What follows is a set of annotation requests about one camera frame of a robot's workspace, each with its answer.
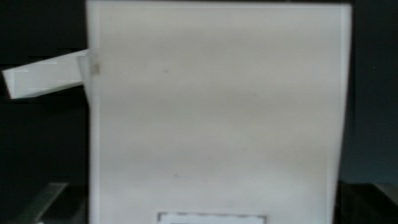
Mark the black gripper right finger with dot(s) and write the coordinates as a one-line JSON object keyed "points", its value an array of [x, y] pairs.
{"points": [[367, 204]]}

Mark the small white tagged box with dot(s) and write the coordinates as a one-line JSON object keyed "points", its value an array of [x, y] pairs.
{"points": [[219, 78]]}

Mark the white U-shaped fence frame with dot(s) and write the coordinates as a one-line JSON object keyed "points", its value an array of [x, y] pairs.
{"points": [[45, 77]]}

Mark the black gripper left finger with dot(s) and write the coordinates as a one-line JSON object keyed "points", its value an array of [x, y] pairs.
{"points": [[59, 205]]}

